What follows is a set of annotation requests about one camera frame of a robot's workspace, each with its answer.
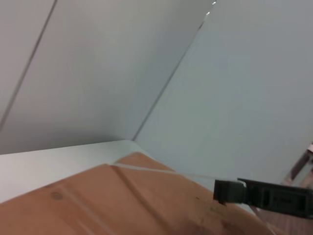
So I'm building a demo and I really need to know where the brown cardboard box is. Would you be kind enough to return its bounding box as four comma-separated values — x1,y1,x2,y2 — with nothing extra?
0,151,291,235

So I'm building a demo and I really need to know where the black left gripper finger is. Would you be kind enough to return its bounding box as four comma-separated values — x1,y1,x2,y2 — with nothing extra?
214,178,313,219

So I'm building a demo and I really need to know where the blurred metal frame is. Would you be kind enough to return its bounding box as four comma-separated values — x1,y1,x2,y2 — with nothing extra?
281,141,313,188

